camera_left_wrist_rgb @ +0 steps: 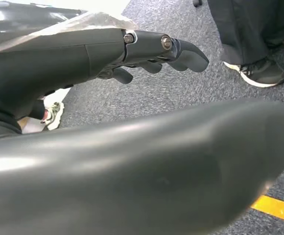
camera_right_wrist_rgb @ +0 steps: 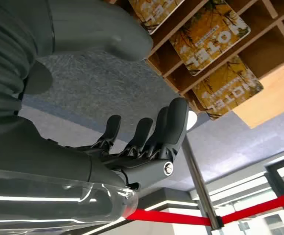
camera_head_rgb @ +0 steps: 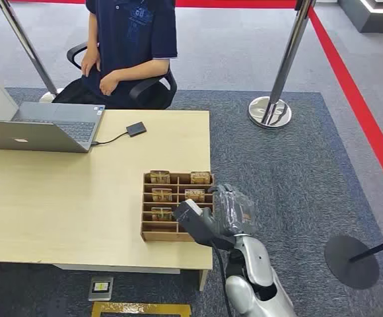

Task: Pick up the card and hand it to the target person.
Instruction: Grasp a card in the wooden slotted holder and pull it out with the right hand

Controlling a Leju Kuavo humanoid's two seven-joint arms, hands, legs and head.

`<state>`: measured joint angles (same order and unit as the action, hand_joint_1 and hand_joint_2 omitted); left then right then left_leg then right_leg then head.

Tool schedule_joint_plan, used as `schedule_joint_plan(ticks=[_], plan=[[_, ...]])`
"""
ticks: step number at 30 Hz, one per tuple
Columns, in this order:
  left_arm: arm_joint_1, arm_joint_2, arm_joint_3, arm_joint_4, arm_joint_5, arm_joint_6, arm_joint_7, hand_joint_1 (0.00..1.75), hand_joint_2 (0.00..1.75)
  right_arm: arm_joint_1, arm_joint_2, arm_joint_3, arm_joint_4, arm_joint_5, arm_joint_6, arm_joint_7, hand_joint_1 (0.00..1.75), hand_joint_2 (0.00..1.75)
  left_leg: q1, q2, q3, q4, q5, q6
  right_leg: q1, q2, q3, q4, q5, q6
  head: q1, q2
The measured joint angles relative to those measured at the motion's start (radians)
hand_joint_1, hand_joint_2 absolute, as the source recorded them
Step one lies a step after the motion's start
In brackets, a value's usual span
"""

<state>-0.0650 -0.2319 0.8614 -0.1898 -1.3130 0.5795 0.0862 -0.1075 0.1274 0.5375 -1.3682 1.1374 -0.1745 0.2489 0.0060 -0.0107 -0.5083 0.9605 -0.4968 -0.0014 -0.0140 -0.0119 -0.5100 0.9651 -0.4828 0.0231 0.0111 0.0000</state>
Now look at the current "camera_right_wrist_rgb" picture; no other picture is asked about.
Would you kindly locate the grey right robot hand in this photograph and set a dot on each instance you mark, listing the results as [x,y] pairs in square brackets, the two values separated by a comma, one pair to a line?
[58,159]

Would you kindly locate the clear plastic right hand cover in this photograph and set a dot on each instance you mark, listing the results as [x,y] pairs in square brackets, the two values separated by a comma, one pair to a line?
[46,207]

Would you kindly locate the yellow hotel card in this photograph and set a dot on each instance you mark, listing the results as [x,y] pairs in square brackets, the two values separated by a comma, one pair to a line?
[154,11]
[227,89]
[209,37]

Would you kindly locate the wooden card rack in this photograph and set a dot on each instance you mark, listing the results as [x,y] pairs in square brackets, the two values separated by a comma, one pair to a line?
[262,55]

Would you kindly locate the ribbed grey right arm sleeve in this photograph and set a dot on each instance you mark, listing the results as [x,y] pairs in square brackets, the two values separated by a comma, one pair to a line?
[4,58]

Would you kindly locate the red barrier belt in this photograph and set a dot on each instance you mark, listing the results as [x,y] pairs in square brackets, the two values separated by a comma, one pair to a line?
[259,207]
[171,217]

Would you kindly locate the silver stanchion post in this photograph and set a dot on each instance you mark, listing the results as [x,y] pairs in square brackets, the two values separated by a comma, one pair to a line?
[200,188]

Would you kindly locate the black window frame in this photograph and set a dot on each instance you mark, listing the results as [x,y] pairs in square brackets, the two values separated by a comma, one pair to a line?
[279,188]

